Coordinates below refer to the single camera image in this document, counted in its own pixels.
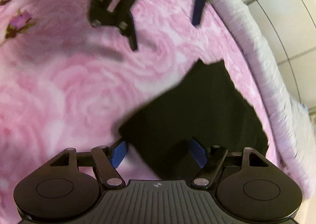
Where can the white fluffy blanket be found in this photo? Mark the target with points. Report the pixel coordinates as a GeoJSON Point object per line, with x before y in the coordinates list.
{"type": "Point", "coordinates": [292, 129]}

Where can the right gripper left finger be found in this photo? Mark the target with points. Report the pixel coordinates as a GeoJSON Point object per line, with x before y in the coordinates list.
{"type": "Point", "coordinates": [117, 152]}

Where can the white wardrobe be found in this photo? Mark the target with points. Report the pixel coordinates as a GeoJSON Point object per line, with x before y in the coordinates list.
{"type": "Point", "coordinates": [289, 27]}

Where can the black garment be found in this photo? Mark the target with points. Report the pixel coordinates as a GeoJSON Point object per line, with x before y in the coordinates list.
{"type": "Point", "coordinates": [205, 106]}

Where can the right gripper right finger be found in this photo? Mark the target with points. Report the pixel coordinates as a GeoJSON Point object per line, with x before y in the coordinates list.
{"type": "Point", "coordinates": [198, 152]}

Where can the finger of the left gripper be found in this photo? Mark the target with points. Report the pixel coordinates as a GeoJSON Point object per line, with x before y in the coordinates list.
{"type": "Point", "coordinates": [127, 29]}
{"type": "Point", "coordinates": [197, 12]}

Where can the pink floral blanket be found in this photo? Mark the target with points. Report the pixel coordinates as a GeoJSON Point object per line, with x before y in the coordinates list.
{"type": "Point", "coordinates": [65, 84]}

